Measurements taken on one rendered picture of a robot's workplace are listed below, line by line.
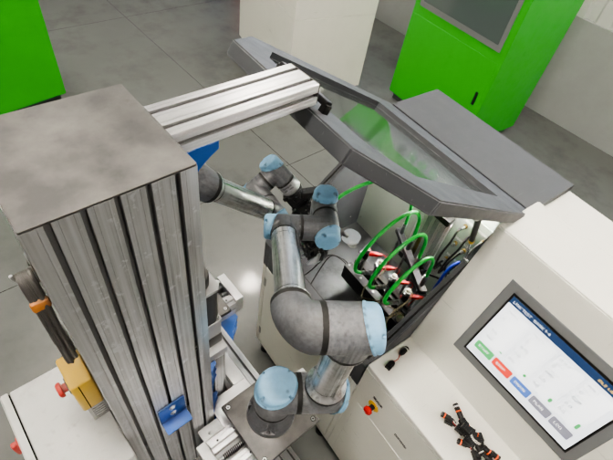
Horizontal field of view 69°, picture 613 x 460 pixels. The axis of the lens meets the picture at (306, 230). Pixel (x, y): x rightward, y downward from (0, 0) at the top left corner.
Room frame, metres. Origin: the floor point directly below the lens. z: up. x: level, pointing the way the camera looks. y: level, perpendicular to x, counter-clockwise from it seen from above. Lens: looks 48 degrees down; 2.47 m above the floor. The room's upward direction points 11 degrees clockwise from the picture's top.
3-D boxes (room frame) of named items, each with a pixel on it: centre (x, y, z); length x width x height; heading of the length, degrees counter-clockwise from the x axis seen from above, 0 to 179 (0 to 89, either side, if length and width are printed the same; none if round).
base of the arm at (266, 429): (0.50, 0.00, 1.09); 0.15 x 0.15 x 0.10
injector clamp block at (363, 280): (1.11, -0.34, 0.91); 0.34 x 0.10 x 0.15; 44
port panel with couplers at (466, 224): (1.20, -0.62, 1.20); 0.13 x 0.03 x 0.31; 44
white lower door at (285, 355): (1.02, -0.07, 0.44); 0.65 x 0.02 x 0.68; 44
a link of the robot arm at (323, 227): (0.88, -0.04, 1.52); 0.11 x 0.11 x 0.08; 12
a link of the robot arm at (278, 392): (0.51, -0.01, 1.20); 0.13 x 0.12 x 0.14; 102
